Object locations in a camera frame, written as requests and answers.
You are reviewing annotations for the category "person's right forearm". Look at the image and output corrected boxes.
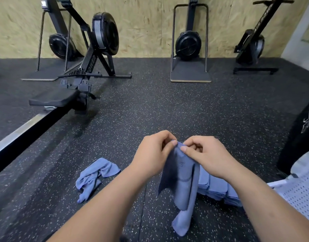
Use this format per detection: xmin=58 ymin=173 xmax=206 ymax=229
xmin=227 ymin=164 xmax=309 ymax=242

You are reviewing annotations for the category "black printed punching bag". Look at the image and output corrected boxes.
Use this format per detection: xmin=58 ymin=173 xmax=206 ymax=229
xmin=276 ymin=98 xmax=309 ymax=174

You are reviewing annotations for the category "white perforated metal rack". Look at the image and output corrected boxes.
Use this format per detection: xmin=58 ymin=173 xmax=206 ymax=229
xmin=268 ymin=149 xmax=309 ymax=225

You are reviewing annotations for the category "black ski trainer grey platform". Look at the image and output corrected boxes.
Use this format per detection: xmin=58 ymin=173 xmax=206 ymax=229
xmin=21 ymin=0 xmax=85 ymax=82

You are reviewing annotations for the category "person's left forearm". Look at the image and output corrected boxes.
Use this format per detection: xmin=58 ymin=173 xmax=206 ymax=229
xmin=49 ymin=166 xmax=150 ymax=242

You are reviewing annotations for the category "black ski trainer wooden-edged platform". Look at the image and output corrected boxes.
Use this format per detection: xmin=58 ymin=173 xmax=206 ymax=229
xmin=170 ymin=0 xmax=213 ymax=83

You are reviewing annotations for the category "person's right hand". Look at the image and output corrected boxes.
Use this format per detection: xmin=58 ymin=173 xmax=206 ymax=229
xmin=180 ymin=135 xmax=241 ymax=180

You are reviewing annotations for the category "person's left hand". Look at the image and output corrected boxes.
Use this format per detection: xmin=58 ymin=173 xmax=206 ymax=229
xmin=130 ymin=130 xmax=178 ymax=179

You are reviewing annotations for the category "black rowing machine with rail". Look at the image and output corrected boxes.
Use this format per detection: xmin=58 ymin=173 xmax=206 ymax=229
xmin=0 ymin=0 xmax=132 ymax=177

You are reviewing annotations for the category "plain blue towel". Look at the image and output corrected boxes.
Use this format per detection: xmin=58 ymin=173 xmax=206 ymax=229
xmin=158 ymin=142 xmax=201 ymax=237

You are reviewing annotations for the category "blue towel pile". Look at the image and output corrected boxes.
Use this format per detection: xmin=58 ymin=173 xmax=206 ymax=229
xmin=75 ymin=158 xmax=121 ymax=204

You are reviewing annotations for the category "black upright exercise machine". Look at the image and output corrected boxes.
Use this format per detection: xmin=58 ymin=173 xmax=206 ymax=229
xmin=233 ymin=0 xmax=295 ymax=75

